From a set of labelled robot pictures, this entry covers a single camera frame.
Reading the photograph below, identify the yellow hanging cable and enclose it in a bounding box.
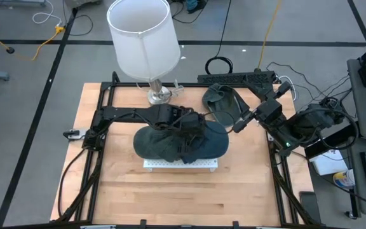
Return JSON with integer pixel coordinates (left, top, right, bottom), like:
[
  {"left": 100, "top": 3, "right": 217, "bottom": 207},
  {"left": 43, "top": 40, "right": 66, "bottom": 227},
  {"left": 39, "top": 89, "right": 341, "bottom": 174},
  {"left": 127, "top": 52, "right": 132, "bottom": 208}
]
[{"left": 256, "top": 0, "right": 283, "bottom": 71}]

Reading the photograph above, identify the white box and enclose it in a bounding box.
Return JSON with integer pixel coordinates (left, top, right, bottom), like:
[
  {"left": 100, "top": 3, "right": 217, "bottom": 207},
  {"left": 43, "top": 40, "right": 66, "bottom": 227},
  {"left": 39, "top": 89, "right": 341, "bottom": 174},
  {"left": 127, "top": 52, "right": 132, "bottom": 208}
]
[{"left": 309, "top": 148, "right": 349, "bottom": 177}]

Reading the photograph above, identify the black control box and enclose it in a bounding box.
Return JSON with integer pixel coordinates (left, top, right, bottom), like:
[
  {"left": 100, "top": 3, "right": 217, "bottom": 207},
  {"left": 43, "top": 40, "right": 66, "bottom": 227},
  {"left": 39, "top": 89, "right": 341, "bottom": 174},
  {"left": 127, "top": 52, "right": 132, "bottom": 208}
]
[{"left": 303, "top": 123, "right": 361, "bottom": 160}]

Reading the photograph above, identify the black rig frame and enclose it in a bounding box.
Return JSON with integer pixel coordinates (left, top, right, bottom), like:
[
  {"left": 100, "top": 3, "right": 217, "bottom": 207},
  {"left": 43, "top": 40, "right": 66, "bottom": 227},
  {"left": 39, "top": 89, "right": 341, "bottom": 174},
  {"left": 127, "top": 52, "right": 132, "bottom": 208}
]
[{"left": 50, "top": 71, "right": 323, "bottom": 229}]

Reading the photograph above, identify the black phone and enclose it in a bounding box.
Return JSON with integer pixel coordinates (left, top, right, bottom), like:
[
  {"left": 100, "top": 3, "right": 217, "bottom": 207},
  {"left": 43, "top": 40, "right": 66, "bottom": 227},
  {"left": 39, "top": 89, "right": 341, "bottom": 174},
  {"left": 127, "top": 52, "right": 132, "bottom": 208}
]
[{"left": 298, "top": 191, "right": 323, "bottom": 225}]

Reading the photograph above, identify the black power strip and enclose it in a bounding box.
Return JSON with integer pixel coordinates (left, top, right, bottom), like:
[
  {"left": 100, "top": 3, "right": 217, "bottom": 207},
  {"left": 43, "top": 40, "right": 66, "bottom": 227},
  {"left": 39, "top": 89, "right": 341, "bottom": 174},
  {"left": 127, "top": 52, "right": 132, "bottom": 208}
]
[{"left": 196, "top": 70, "right": 276, "bottom": 86}]

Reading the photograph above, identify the silver lamp base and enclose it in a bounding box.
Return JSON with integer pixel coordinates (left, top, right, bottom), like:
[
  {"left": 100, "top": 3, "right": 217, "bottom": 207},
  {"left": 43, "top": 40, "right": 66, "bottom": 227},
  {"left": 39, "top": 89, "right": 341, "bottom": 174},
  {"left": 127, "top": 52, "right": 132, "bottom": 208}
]
[{"left": 146, "top": 78, "right": 173, "bottom": 106}]

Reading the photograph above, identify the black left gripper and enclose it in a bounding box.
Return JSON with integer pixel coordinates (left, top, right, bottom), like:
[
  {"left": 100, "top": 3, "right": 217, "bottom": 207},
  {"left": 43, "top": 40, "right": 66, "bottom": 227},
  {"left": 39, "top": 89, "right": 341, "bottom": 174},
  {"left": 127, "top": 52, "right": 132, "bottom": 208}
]
[{"left": 178, "top": 109, "right": 208, "bottom": 156}]

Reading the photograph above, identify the yellow extension cord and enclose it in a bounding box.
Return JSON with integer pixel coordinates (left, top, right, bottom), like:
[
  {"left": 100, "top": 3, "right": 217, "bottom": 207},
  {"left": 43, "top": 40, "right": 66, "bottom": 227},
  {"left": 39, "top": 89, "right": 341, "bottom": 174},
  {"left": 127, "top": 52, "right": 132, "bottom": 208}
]
[{"left": 0, "top": 24, "right": 67, "bottom": 62}]

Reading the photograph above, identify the white perforated metal shelf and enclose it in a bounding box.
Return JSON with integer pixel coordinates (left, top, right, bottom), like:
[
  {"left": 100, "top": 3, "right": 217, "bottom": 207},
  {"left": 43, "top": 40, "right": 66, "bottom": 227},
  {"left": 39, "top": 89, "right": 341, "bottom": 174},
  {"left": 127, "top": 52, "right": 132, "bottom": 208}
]
[{"left": 142, "top": 157, "right": 219, "bottom": 173}]

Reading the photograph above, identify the black coiled cable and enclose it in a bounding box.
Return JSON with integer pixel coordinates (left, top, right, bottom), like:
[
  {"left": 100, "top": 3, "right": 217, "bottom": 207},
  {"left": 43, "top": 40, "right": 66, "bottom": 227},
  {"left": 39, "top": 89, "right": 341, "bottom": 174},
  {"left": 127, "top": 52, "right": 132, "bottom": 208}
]
[{"left": 204, "top": 0, "right": 234, "bottom": 76}]

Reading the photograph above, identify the navy blue cap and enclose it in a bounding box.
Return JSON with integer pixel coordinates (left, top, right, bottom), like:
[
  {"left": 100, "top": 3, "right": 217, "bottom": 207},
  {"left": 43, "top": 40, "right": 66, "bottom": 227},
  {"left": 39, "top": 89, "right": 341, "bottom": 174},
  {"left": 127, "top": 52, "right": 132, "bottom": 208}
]
[{"left": 182, "top": 120, "right": 230, "bottom": 160}]

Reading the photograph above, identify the wipes canister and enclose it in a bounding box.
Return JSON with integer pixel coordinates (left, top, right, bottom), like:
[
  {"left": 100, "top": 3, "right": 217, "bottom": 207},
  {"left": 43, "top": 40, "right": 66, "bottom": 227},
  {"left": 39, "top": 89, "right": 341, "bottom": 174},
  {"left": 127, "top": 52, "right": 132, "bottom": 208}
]
[{"left": 332, "top": 169, "right": 356, "bottom": 190}]

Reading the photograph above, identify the black table clamp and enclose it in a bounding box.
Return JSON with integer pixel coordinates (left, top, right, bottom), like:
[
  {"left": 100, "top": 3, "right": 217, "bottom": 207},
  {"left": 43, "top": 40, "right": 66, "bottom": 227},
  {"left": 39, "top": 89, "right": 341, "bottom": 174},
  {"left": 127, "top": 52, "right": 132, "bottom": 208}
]
[{"left": 62, "top": 127, "right": 88, "bottom": 142}]

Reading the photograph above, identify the white cable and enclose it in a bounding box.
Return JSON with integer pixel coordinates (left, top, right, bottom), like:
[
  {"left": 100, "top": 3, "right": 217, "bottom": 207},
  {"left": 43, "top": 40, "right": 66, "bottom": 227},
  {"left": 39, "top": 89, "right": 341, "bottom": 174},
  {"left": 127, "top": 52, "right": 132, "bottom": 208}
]
[{"left": 31, "top": 8, "right": 64, "bottom": 27}]

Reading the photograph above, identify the olive grey cap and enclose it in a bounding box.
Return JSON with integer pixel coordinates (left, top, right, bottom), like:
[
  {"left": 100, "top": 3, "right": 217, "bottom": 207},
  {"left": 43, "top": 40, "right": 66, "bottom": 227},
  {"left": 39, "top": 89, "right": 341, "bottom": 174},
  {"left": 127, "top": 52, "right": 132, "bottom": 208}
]
[{"left": 201, "top": 83, "right": 245, "bottom": 128}]

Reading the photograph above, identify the dark green cap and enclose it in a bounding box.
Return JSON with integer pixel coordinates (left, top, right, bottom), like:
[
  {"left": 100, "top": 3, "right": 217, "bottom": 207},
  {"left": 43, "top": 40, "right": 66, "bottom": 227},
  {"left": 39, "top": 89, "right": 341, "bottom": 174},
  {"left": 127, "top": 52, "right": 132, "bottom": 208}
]
[{"left": 132, "top": 125, "right": 187, "bottom": 163}]

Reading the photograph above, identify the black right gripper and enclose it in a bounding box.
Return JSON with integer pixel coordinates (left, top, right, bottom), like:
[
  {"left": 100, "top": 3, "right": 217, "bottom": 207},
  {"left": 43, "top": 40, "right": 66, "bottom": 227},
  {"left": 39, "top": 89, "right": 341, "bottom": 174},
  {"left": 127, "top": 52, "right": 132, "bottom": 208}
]
[{"left": 231, "top": 97, "right": 284, "bottom": 134}]

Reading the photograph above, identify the white lamp cord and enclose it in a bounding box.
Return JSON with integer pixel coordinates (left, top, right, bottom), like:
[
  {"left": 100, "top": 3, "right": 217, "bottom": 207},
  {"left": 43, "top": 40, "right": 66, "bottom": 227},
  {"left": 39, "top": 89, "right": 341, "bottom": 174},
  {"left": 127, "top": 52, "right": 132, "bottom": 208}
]
[{"left": 136, "top": 79, "right": 186, "bottom": 98}]

